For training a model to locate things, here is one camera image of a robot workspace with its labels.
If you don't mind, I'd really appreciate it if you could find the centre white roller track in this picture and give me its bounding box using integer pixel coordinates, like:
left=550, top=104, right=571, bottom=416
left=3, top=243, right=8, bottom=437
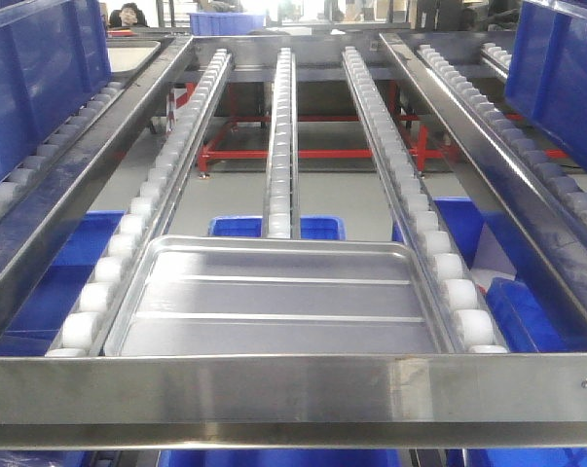
left=262, top=48, right=301, bottom=239

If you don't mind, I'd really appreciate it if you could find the ribbed silver metal tray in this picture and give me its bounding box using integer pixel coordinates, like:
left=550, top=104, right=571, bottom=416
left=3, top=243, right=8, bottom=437
left=104, top=235, right=454, bottom=356

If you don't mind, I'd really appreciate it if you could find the person in background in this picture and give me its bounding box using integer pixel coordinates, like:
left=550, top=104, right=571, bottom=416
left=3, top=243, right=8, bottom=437
left=109, top=2, right=148, bottom=28

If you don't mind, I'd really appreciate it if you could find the left white roller track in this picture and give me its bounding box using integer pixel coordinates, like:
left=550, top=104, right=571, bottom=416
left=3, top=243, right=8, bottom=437
left=46, top=49, right=233, bottom=358

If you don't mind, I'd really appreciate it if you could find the far right roller track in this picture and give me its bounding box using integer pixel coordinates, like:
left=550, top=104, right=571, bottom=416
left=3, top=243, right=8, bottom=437
left=419, top=44, right=587, bottom=229

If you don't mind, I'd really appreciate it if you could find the blue bin below left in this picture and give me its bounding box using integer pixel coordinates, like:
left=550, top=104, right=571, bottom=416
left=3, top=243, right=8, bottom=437
left=0, top=210, right=124, bottom=356

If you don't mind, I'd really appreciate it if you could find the grey tray far left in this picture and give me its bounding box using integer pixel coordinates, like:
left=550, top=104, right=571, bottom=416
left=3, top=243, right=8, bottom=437
left=107, top=40, right=161, bottom=76

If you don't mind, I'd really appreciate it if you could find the blue bin below centre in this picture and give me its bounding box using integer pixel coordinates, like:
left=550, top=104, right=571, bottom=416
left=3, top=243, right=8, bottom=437
left=207, top=215, right=346, bottom=240

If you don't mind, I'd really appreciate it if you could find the right white roller track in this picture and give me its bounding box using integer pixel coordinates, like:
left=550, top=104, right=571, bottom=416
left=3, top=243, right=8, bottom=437
left=343, top=46, right=508, bottom=354

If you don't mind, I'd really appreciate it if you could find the blue bin bottom edge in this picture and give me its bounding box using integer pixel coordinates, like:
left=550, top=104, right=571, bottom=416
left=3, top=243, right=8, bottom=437
left=158, top=449, right=401, bottom=467

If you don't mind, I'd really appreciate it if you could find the blue bin upper left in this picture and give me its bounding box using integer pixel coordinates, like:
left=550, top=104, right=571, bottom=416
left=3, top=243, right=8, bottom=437
left=0, top=1, right=111, bottom=181

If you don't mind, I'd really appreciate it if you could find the far left roller track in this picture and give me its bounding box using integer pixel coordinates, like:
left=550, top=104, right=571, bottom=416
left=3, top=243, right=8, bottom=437
left=0, top=81, right=124, bottom=220

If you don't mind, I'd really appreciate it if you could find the white roller track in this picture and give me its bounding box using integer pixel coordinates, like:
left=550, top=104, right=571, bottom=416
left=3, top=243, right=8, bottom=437
left=262, top=48, right=301, bottom=239
left=46, top=49, right=233, bottom=358
left=343, top=46, right=508, bottom=354

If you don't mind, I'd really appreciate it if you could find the steel front shelf rail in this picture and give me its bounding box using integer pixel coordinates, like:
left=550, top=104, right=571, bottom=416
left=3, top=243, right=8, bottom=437
left=0, top=353, right=587, bottom=449

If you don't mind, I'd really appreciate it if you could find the blue bin below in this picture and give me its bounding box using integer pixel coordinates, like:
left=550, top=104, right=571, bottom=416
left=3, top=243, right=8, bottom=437
left=0, top=210, right=124, bottom=356
left=207, top=215, right=346, bottom=240

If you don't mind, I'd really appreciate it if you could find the distant blue crate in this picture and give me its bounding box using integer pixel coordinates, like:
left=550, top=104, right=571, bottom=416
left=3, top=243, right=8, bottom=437
left=189, top=12, right=266, bottom=36

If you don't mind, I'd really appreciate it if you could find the blue bin upper right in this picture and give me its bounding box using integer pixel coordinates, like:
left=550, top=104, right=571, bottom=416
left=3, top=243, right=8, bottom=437
left=505, top=1, right=587, bottom=171

